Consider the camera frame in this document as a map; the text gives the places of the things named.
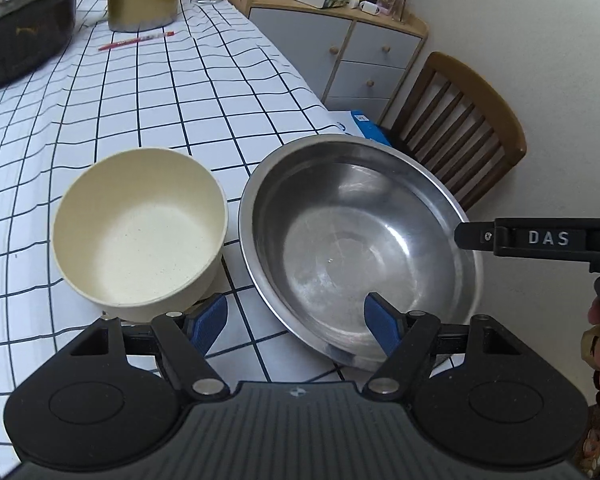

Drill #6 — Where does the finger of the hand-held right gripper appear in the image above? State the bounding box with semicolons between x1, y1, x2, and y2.
454;218;507;257

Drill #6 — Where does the blue box on chair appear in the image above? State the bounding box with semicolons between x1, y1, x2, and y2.
328;109;393;147

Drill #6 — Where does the cream bowl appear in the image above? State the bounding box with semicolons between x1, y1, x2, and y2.
51;147;229;322

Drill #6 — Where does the black cooking pot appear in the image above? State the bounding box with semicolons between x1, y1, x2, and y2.
0;0;82;93

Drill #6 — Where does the pink pen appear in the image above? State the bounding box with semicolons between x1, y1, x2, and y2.
98;31;175;51

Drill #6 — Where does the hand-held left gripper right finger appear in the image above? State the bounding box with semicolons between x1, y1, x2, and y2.
362;291;532;404

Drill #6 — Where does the brown slatted wooden chair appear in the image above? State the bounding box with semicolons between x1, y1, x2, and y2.
377;51;527;213

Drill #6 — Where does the white black-checked tablecloth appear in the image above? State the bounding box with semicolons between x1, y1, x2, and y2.
0;0;481;471

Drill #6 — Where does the large steel bowl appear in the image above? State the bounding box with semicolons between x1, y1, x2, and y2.
238;135;483;372

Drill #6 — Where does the grey wooden drawer cabinet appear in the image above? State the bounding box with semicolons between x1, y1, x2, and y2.
225;0;429;121

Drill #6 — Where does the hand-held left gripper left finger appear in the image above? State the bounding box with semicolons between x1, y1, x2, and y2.
69;292;231;404

